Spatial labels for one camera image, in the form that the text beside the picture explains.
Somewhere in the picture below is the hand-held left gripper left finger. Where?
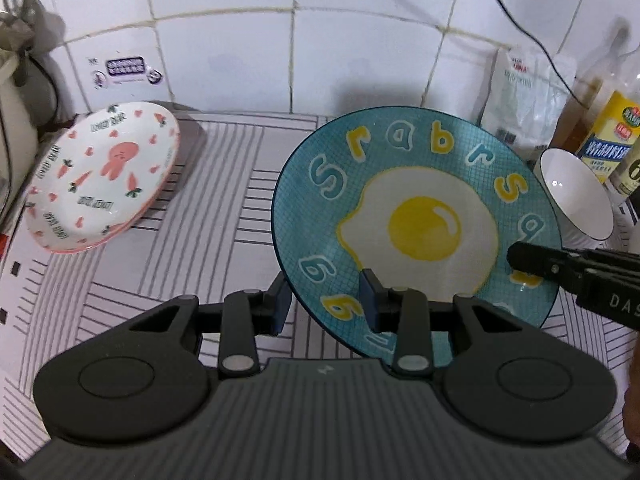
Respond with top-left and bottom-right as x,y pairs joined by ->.
127,272 -> 293,378

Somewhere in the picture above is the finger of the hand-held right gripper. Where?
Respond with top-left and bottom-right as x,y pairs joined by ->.
507,241 -> 583,292

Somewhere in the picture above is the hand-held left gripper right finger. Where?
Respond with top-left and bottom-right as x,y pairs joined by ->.
360,269 -> 523,378

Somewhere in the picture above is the white ribbed bowl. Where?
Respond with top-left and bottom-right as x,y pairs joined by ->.
534,147 -> 617,248

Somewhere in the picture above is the blue fried egg plate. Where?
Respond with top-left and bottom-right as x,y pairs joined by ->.
271,106 -> 563,361

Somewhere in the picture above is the pink rabbit print plate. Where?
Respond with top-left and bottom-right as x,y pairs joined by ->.
25,101 -> 182,255

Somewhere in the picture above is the yellow label oil bottle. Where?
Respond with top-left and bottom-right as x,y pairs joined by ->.
575,90 -> 640,186

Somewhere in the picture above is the striped table mat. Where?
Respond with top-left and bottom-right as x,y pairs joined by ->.
0,110 -> 640,466

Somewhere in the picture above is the white plastic packet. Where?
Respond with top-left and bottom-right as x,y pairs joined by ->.
480,45 -> 578,161

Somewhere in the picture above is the clear bottle amber liquid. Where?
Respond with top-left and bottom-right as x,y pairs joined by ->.
550,17 -> 640,151

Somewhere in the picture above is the white kitchen appliance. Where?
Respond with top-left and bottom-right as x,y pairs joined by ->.
0,10 -> 66,221

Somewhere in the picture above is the black cable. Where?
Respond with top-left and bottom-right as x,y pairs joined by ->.
462,0 -> 581,98

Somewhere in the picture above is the wall sticker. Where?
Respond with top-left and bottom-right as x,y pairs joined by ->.
90,55 -> 163,90

